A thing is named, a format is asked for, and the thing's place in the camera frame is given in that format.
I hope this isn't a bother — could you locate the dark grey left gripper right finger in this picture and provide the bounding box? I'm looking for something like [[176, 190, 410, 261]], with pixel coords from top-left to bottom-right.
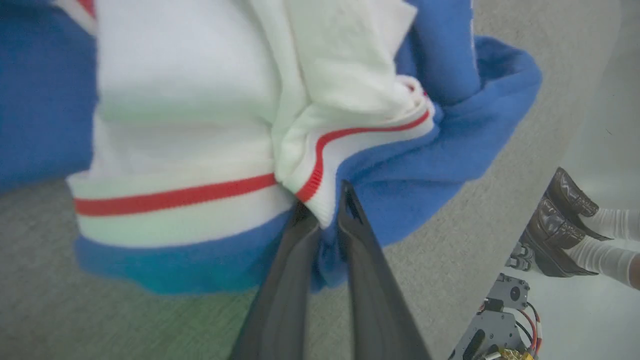
[[336, 180, 434, 360]]

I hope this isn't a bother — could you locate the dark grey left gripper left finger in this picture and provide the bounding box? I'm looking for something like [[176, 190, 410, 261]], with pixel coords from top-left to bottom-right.
[[229, 201, 321, 360]]

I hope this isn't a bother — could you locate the blue white red jersey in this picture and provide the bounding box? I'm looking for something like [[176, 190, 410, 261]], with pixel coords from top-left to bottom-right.
[[0, 0, 543, 296]]

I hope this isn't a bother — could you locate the small grey caster wheel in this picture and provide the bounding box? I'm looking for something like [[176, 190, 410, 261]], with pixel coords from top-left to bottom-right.
[[504, 242, 535, 272]]

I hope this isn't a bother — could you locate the dark brown glossy shoe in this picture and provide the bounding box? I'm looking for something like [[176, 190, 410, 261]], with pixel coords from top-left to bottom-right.
[[545, 167, 614, 242], [520, 199, 599, 279]]

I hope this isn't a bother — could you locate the white socked leg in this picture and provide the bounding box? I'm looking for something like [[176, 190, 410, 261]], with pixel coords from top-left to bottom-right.
[[581, 208, 640, 242], [566, 235, 640, 292]]

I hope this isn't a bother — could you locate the red and black wire bundle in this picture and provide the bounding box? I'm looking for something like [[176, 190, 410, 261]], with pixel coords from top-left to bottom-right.
[[514, 301, 544, 357]]

